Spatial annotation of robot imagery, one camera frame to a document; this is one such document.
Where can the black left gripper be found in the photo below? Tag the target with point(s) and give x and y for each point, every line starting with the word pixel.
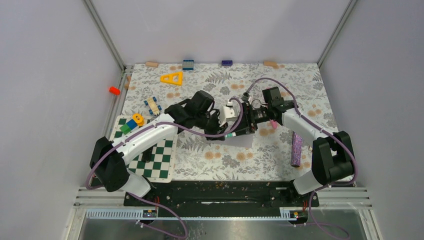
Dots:
pixel 218 128

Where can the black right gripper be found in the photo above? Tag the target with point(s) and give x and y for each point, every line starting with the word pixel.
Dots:
pixel 250 125

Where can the small glue stick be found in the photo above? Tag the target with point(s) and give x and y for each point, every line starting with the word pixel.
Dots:
pixel 230 135

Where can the grey paper envelope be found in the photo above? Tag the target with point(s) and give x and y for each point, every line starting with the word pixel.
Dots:
pixel 245 141

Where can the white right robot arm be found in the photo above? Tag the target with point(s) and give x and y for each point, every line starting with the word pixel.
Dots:
pixel 332 155

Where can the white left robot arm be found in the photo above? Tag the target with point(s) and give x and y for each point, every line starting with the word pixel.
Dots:
pixel 110 158

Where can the pink toy microphone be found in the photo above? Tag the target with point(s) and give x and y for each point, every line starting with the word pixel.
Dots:
pixel 274 124

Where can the purple glitter microphone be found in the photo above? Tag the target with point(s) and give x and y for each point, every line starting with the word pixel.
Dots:
pixel 296 150

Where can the wooden toy car blue wheels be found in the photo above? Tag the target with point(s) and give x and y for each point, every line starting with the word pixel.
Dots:
pixel 154 108

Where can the yellow triangle toy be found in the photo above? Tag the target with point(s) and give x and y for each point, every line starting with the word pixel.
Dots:
pixel 175 78

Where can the dark purple building brick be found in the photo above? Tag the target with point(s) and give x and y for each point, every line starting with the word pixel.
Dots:
pixel 226 62

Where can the blue building brick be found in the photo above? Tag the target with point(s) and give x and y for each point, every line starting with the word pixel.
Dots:
pixel 188 65

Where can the right wooden cylinder block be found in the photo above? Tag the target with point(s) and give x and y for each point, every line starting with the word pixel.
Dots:
pixel 271 64

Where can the wooden cylinder block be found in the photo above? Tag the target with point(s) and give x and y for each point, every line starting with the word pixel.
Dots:
pixel 271 64
pixel 151 64

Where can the black rectangular bar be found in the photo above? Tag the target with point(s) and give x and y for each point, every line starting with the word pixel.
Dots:
pixel 146 156

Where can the floral patterned table mat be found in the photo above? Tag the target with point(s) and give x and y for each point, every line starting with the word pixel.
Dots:
pixel 270 155

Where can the small coloured block toy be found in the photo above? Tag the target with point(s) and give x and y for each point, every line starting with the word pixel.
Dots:
pixel 137 120

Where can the left wooden cylinder block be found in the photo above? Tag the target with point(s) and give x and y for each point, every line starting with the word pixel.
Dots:
pixel 151 64

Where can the orange plastic cap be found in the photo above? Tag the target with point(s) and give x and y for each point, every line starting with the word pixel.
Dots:
pixel 115 91

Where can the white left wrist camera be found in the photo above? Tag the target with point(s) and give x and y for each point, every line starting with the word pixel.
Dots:
pixel 227 114

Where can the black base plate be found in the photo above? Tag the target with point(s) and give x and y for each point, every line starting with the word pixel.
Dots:
pixel 228 198

